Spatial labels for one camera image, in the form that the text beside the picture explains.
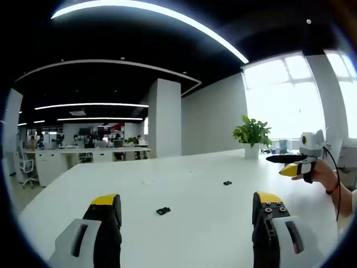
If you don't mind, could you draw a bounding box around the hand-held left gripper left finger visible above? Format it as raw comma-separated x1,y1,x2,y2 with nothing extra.
49,194,123,268

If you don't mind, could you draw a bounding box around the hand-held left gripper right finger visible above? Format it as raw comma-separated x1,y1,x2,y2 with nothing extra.
252,191,321,268

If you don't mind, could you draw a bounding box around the person's right hand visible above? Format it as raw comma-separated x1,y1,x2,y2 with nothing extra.
291,160,340,193

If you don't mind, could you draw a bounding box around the white plant pot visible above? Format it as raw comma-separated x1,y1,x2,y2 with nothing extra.
243,142,260,160

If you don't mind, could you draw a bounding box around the green potted plant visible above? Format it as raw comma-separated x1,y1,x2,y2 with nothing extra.
233,114,273,149

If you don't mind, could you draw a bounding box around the row of white office desks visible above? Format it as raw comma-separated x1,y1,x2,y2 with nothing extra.
22,146,152,188

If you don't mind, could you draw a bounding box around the white office chair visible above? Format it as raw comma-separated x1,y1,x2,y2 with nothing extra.
16,144,38,188

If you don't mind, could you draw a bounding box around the straight ceiling light strip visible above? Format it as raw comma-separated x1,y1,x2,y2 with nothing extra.
57,117,143,122
34,102,149,111

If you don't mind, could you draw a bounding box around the long ceiling light strip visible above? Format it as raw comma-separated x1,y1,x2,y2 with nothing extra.
50,0,249,64

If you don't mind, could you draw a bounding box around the curved ceiling light strip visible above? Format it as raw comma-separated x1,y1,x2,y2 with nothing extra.
15,59,202,97

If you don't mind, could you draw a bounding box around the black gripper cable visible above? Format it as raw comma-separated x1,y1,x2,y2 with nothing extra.
322,145,342,222

